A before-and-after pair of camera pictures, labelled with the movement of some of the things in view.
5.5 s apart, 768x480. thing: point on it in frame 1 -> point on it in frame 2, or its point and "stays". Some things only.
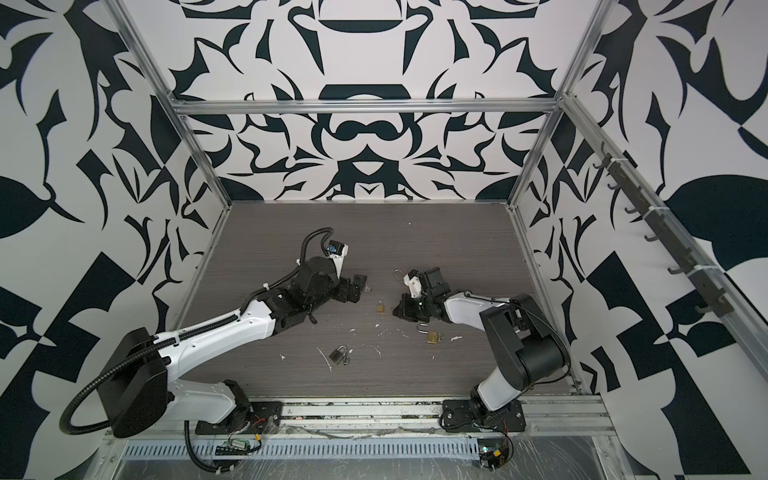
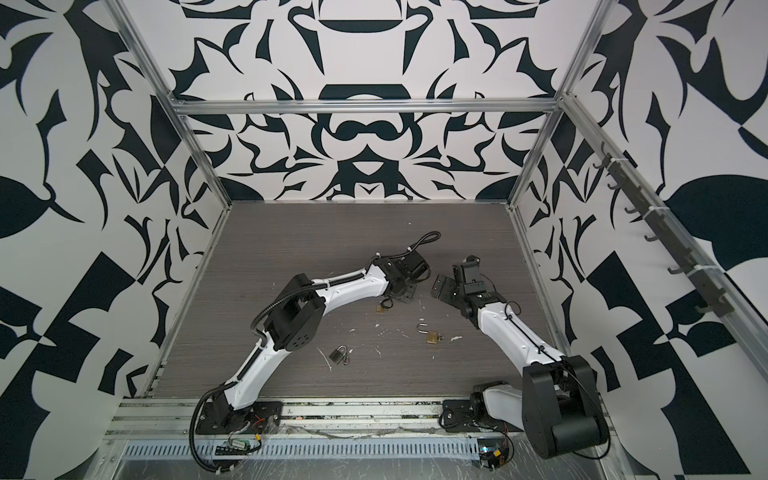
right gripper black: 406,312 -> 445,294
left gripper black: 356,285 -> 410,298
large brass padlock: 432,336 stays
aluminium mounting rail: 586,417 stays
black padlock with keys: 341,354 stays
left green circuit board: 233,447 stays
